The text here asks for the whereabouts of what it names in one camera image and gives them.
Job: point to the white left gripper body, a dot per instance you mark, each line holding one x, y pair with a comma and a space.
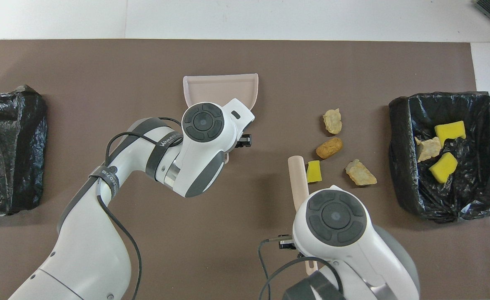
240, 118

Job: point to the brown table mat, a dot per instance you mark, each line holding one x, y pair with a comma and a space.
103, 75

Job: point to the small pale foam chunk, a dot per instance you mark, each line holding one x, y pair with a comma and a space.
332, 121

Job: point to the beige plastic dustpan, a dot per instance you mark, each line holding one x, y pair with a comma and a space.
211, 87

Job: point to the green and yellow sponge piece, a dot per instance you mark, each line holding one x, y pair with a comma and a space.
443, 167

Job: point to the small yellow sponge wedge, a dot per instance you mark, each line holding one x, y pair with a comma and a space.
314, 171

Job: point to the black bag lined bin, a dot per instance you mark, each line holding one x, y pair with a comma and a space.
403, 166
20, 166

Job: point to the beige hand brush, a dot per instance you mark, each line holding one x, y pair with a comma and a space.
298, 183

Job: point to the brown oval foam chunk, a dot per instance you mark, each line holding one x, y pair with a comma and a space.
329, 148

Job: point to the large pale foam chunk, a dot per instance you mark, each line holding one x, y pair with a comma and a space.
360, 174

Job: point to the notched yellow sponge piece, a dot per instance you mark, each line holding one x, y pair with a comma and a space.
451, 130

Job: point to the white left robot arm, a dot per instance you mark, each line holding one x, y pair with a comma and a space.
82, 250

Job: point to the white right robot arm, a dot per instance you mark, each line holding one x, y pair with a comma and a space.
378, 258

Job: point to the orange striped foam piece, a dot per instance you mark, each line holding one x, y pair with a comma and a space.
429, 149

